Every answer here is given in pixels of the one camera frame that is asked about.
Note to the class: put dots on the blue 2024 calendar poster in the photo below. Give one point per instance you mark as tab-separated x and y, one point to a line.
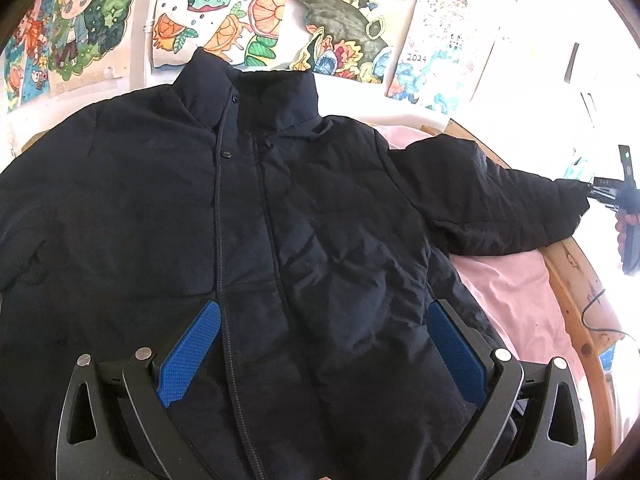
445	50

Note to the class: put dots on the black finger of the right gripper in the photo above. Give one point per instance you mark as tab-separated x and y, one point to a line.
617	194

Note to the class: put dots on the wooden bed frame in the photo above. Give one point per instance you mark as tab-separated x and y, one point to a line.
580	299

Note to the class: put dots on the black puffer jacket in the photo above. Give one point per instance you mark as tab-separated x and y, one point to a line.
322	245

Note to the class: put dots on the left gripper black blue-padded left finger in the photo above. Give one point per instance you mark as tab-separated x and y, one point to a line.
115	423

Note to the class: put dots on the pink bed sheet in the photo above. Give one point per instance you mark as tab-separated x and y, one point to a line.
455	209

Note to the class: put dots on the person's right hand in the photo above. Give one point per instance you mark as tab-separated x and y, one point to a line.
627	227

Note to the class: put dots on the fruit juice drawing poster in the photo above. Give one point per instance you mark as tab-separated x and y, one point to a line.
243	33

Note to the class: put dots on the blond anime character poster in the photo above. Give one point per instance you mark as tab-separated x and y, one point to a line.
63	45

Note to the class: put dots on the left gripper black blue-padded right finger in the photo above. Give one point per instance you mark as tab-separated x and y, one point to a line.
527	423

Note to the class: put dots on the whale and flowers poster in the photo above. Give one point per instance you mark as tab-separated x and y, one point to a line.
351	39

